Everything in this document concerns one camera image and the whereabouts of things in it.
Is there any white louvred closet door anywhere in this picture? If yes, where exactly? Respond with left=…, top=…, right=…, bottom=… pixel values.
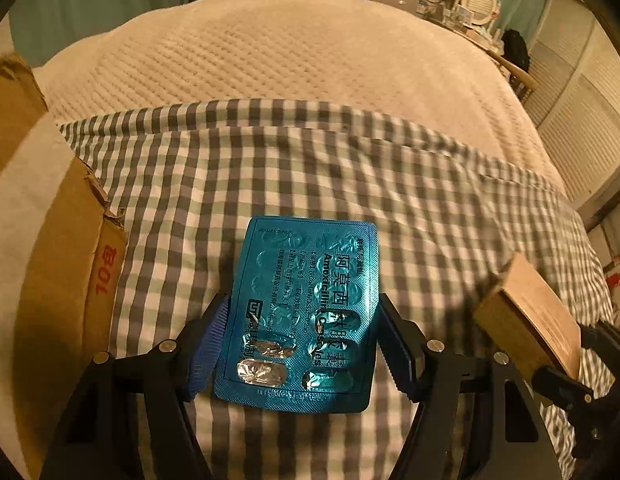
left=524, top=0, right=620, bottom=241

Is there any cream textured blanket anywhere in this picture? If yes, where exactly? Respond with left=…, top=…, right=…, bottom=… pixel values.
left=32, top=0, right=565, bottom=201

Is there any grey gingham blanket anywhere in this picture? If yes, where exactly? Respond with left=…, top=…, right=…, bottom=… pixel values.
left=55, top=99, right=620, bottom=480

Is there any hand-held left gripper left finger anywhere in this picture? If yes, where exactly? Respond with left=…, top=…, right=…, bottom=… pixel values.
left=40, top=292, right=231, bottom=480

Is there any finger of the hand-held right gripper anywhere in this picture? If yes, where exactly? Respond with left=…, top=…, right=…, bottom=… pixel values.
left=578, top=320, right=620, bottom=366
left=530, top=364, right=613, bottom=461

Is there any brown cardboard box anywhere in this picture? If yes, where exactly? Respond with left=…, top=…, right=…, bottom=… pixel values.
left=0, top=54, right=128, bottom=480

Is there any blue blister pack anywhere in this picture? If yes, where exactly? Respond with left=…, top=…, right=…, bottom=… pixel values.
left=212, top=215, right=379, bottom=415

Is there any small tan medicine box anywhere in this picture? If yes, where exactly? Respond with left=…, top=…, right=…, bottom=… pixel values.
left=472, top=252, right=583, bottom=381

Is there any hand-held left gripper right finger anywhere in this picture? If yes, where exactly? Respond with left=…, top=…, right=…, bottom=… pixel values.
left=377, top=292, right=563, bottom=480

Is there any black bag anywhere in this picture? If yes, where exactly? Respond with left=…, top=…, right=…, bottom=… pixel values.
left=502, top=30, right=530, bottom=81

